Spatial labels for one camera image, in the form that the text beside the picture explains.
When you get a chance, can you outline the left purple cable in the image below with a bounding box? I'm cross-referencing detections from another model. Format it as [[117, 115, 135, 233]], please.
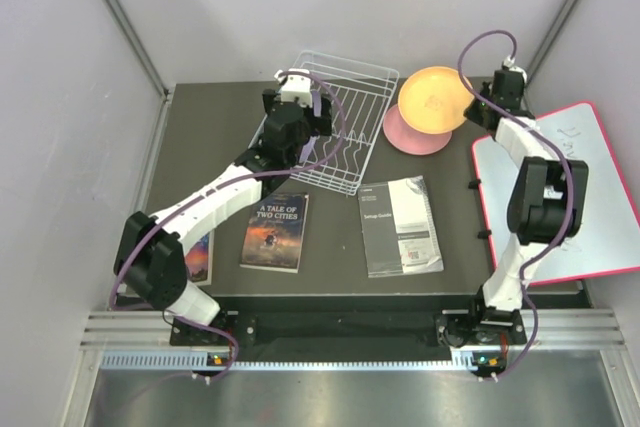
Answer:
[[108, 70, 347, 381]]

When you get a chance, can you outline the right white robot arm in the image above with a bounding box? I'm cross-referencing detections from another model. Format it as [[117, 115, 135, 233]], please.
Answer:
[[464, 66, 589, 343]]

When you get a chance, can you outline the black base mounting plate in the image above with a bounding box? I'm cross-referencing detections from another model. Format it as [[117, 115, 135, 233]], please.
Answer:
[[168, 311, 529, 348]]

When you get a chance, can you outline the aluminium frame rail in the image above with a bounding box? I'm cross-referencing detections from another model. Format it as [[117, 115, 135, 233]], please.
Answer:
[[81, 309, 625, 350]]

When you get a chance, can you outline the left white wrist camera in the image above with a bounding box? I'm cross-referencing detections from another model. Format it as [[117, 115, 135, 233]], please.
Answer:
[[274, 69, 313, 107]]

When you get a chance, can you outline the pink plate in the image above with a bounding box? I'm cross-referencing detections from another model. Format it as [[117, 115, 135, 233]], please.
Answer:
[[383, 105, 452, 156]]

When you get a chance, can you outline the purple cable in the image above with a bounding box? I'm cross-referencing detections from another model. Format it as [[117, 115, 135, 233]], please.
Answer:
[[108, 70, 347, 381], [458, 29, 575, 381]]

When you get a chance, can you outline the white wire dish rack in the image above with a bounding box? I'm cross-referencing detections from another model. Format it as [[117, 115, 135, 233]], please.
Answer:
[[238, 50, 399, 196]]

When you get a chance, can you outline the purple plate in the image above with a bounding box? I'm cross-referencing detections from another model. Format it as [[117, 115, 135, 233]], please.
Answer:
[[299, 90, 322, 164]]

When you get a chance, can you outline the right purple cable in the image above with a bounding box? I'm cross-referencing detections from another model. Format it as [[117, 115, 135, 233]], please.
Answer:
[[458, 29, 575, 381]]

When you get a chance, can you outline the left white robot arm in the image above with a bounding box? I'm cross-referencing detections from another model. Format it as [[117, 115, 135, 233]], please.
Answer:
[[113, 88, 343, 344]]

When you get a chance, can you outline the pink framed whiteboard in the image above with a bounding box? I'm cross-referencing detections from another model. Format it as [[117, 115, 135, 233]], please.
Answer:
[[471, 102, 639, 285]]

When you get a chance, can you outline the orange plate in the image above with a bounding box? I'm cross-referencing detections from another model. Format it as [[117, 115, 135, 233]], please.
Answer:
[[397, 66, 474, 135]]

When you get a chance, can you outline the Tale of Two Cities book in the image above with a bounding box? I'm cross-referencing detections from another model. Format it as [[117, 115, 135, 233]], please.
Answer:
[[240, 193, 309, 274]]

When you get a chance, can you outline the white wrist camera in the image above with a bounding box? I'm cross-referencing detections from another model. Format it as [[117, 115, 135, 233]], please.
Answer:
[[274, 69, 313, 107], [502, 55, 524, 72]]

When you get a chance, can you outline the blue fantasy cover book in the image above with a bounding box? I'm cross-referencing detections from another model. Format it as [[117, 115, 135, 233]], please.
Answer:
[[185, 232, 214, 286]]

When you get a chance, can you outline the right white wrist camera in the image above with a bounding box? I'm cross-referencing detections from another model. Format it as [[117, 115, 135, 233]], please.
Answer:
[[502, 55, 524, 72]]

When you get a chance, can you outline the grey slotted cable duct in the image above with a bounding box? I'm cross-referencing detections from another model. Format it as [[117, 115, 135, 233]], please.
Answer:
[[100, 351, 498, 372]]

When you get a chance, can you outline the grey setup guide booklet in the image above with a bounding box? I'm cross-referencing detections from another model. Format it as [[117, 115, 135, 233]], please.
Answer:
[[357, 176, 444, 278]]

